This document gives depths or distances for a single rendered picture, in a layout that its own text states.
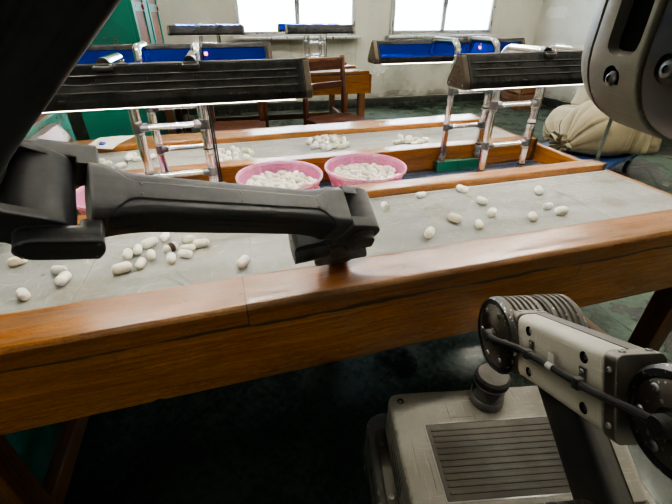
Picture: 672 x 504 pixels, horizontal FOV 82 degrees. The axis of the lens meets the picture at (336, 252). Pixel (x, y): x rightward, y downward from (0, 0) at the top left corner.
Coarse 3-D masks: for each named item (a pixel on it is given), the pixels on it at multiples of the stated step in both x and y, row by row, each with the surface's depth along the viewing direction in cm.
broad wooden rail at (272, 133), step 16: (256, 128) 168; (272, 128) 168; (288, 128) 168; (304, 128) 168; (320, 128) 168; (336, 128) 168; (352, 128) 168; (368, 128) 170; (384, 128) 172; (400, 128) 175; (416, 128) 177; (128, 144) 147; (176, 144) 152
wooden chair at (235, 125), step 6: (258, 102) 302; (258, 108) 304; (240, 120) 310; (246, 120) 310; (252, 120) 310; (258, 120) 310; (216, 126) 294; (222, 126) 296; (228, 126) 296; (234, 126) 296; (240, 126) 296; (246, 126) 296; (252, 126) 295; (258, 126) 294; (264, 126) 293
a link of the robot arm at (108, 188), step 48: (48, 144) 36; (96, 192) 36; (144, 192) 39; (192, 192) 42; (240, 192) 45; (288, 192) 50; (336, 192) 54; (48, 240) 33; (96, 240) 35; (336, 240) 57
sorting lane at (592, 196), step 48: (432, 192) 114; (480, 192) 114; (528, 192) 114; (576, 192) 114; (624, 192) 114; (240, 240) 90; (288, 240) 90; (384, 240) 90; (432, 240) 90; (0, 288) 74; (48, 288) 74; (96, 288) 74; (144, 288) 74
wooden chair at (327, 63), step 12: (312, 60) 302; (324, 60) 308; (336, 60) 314; (312, 84) 310; (324, 84) 316; (336, 84) 322; (312, 120) 310; (324, 120) 312; (336, 120) 313; (348, 120) 312; (360, 120) 311
